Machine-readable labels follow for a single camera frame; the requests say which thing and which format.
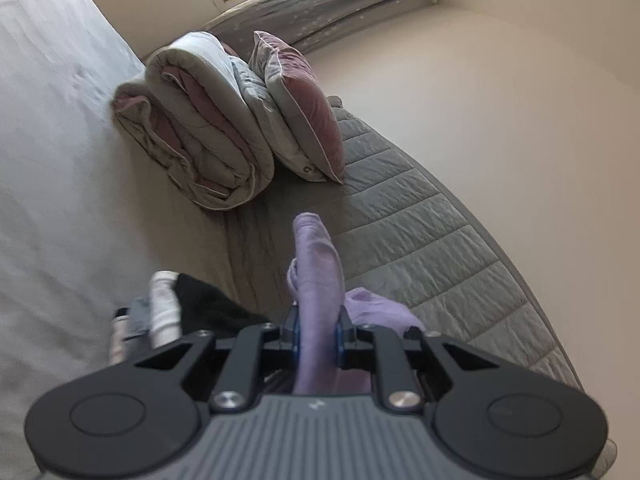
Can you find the grey folded garment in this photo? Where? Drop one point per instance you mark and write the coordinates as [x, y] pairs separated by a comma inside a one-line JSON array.
[[137, 325]]

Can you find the folded grey pink duvet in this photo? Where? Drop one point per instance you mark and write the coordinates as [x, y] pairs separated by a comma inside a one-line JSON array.
[[200, 125]]

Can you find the black folded garment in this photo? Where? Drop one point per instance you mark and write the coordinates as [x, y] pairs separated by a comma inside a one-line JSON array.
[[210, 305]]

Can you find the grey flowered curtain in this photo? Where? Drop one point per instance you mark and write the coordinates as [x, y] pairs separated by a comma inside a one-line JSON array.
[[325, 15]]

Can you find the white folded garment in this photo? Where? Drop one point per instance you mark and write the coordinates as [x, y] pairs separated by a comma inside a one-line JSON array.
[[165, 310], [119, 340]]

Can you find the grey quilted bedspread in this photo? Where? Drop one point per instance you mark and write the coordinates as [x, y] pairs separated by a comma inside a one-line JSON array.
[[425, 220]]

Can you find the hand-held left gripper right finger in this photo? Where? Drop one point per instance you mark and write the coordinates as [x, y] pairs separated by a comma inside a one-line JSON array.
[[340, 342]]

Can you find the grey quilted pillow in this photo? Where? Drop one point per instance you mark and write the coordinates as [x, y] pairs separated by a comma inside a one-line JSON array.
[[260, 110]]

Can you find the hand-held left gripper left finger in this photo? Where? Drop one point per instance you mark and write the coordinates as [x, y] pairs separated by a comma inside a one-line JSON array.
[[294, 342]]

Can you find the purple shorts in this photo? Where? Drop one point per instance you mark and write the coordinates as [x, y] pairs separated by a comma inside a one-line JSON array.
[[317, 270]]

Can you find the pink grey pillow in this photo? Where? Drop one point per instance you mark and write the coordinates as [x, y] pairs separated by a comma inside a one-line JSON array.
[[305, 105]]

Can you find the grey fleece blanket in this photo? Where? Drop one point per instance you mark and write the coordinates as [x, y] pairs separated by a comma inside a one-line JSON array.
[[50, 160]]

